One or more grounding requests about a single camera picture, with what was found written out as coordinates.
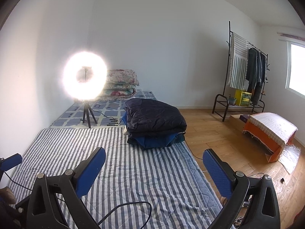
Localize person's left hand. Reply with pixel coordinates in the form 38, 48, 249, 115
0, 187, 16, 204

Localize window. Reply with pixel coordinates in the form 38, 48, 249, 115
284, 41, 305, 99

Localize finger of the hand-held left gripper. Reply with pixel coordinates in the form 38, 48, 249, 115
0, 153, 23, 180

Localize black power cable with plugs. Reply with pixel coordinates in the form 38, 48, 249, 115
92, 108, 121, 126

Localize window roller blind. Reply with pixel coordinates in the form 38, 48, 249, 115
277, 30, 305, 44

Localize striped blue white mattress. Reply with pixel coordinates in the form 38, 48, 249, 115
7, 126, 230, 229

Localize blue garment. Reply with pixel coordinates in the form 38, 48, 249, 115
121, 112, 185, 150

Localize floral quilt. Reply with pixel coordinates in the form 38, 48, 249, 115
105, 69, 140, 87
98, 86, 138, 101

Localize striped hanging towel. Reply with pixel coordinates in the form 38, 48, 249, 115
227, 32, 250, 90

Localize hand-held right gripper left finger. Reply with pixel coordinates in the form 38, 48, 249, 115
26, 147, 106, 229

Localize blue checked bed sheet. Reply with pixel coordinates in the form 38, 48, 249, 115
48, 89, 159, 128

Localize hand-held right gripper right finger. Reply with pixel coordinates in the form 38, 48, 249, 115
202, 148, 281, 229

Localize yellow crate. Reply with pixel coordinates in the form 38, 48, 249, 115
234, 89, 252, 107

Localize dark hanging clothes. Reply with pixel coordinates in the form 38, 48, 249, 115
245, 47, 268, 106

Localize white lace cloth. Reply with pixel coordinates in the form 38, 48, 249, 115
248, 112, 298, 149

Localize ring light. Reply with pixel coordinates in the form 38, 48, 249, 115
62, 50, 108, 101

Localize flat cardboard box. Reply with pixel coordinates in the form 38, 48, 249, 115
229, 114, 251, 132

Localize black tripod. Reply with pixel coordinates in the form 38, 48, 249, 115
79, 99, 98, 129

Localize clear bubble wrap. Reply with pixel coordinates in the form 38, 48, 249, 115
277, 144, 302, 175

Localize black clothes rack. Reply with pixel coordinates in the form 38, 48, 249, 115
213, 21, 271, 123

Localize orange box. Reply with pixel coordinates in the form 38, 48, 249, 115
242, 119, 295, 164

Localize navy puffer jacket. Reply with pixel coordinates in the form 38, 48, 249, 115
124, 98, 188, 141

